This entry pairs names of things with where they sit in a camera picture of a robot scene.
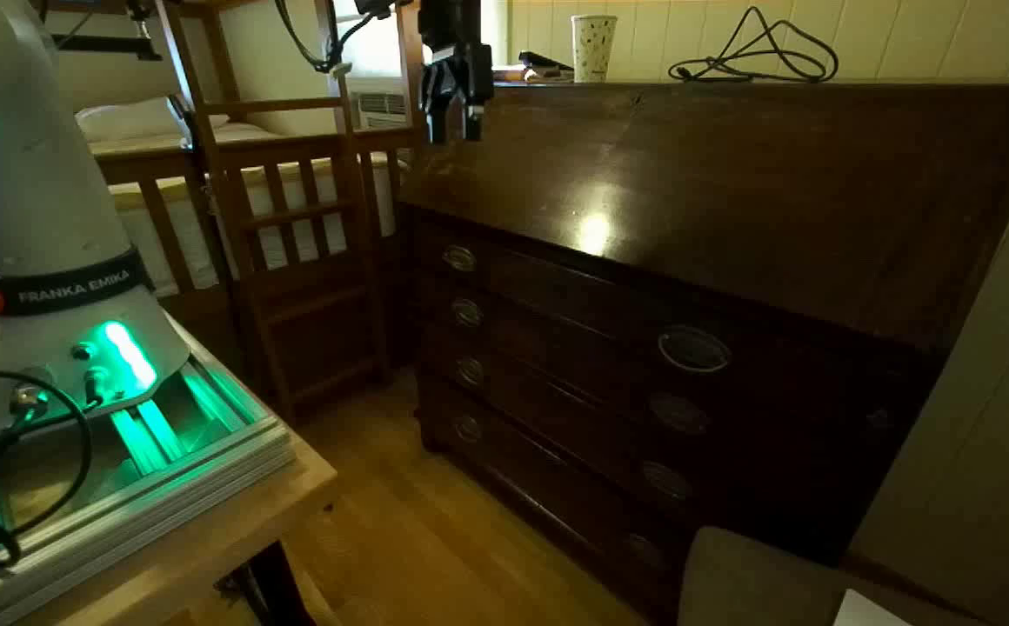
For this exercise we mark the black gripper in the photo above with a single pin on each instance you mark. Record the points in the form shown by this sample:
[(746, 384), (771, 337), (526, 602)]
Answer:
[(457, 52)]

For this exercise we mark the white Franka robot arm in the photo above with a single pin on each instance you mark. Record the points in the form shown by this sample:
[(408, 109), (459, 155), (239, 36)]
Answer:
[(30, 176)]

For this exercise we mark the white dotted paper cup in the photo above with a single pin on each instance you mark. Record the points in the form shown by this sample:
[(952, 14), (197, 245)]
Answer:
[(594, 48)]

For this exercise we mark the wooden slatted chair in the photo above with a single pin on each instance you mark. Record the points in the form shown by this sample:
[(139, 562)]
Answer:
[(318, 301)]

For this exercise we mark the dark wooden secretary desk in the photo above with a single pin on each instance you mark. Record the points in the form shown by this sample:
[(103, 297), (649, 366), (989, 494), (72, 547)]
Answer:
[(700, 230)]

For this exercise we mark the white mattress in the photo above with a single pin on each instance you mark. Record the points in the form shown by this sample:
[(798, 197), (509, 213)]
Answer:
[(175, 247)]

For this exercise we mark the white pillow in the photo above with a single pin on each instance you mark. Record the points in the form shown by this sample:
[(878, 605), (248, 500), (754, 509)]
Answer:
[(132, 122)]

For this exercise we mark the light wooden robot table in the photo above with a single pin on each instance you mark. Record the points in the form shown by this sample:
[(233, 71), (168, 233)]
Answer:
[(239, 522)]

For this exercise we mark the white sheet of paper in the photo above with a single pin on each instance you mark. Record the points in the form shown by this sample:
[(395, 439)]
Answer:
[(872, 610)]

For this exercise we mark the wooden bed frame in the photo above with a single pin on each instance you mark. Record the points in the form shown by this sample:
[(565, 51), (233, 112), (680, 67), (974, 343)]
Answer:
[(158, 162)]

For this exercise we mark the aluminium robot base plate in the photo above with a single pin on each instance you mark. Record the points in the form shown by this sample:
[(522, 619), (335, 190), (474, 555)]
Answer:
[(180, 454)]

